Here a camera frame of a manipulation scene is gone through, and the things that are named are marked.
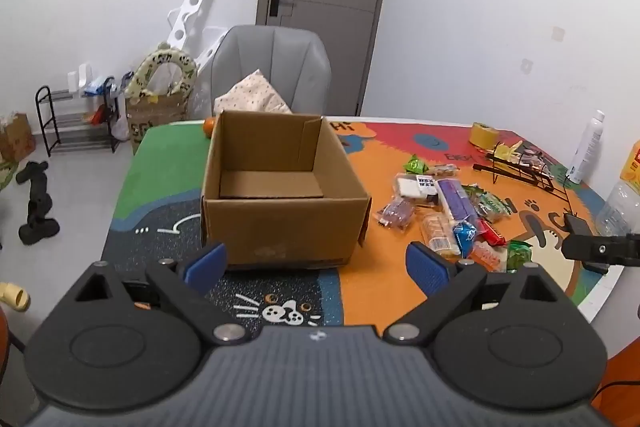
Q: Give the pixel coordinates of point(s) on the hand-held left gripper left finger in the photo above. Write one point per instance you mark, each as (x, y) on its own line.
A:
(207, 264)

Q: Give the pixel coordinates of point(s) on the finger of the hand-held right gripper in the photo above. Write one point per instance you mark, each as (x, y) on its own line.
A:
(600, 249)

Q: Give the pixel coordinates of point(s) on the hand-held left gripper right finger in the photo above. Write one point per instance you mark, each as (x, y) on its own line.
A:
(425, 269)

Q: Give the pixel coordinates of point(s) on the orange cracker packet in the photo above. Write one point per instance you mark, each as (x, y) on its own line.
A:
(436, 232)

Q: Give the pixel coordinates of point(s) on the blue snack packet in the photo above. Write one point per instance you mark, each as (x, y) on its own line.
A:
(465, 237)

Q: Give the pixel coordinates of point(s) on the orange pink snack packet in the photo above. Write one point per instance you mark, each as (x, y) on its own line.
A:
(486, 256)

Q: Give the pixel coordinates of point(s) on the small purple clear packet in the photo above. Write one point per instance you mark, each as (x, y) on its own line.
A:
(395, 213)

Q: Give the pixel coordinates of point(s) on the long purple snack packet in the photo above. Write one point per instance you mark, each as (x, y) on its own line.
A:
(455, 199)

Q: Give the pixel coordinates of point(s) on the red snack packet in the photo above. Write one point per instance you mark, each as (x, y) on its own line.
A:
(492, 233)

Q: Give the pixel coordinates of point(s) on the clear packet with white label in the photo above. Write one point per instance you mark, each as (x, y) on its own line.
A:
(412, 189)

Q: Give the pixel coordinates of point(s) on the green snack packet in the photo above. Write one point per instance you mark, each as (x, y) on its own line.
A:
(519, 254)
(415, 164)

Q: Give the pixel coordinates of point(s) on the brown cardboard box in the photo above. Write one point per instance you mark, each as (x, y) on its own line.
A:
(280, 227)

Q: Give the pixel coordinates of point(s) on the green striped biscuit packet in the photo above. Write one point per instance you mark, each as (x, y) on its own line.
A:
(495, 206)
(475, 192)

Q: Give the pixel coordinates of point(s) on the small brown snack packet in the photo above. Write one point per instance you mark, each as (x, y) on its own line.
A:
(445, 170)

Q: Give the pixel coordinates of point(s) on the colourful printed table mat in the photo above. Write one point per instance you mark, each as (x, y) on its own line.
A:
(380, 287)

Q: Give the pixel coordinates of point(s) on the orange juice bottle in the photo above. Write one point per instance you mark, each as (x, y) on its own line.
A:
(622, 202)

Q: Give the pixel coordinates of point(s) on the white spray bottle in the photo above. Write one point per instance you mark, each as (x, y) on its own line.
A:
(582, 152)

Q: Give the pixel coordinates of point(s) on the dark printed glossy packet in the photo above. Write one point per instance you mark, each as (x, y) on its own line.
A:
(537, 162)

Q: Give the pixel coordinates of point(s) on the yellow plastic wrapper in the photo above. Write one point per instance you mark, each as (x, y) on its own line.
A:
(505, 151)

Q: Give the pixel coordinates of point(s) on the orange fruit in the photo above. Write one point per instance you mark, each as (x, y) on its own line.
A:
(208, 127)

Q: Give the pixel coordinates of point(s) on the yellow tape roll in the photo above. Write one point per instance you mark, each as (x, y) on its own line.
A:
(482, 136)

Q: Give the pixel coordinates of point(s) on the large brown paper bag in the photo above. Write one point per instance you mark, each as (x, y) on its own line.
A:
(155, 117)

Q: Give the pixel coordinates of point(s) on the white plastic bag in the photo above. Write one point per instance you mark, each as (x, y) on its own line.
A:
(120, 124)

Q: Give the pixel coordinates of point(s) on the cream patterned cushion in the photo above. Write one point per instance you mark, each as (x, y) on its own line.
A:
(255, 94)

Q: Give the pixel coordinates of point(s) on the cream slipper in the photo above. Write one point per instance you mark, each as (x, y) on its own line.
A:
(12, 297)

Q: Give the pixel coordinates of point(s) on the blue items on rack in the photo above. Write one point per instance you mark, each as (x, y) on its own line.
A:
(100, 86)

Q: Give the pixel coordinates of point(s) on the grey upholstered chair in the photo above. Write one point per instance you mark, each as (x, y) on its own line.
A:
(280, 57)

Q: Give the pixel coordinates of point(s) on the green floor mat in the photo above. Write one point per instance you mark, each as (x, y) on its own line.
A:
(6, 174)

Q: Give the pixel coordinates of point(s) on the black shoe rack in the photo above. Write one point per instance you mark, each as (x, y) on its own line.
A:
(42, 117)

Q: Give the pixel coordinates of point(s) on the white containers on rack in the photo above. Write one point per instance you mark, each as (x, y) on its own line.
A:
(80, 77)

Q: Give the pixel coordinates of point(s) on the small brown paper bag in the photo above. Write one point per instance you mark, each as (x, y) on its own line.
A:
(17, 137)

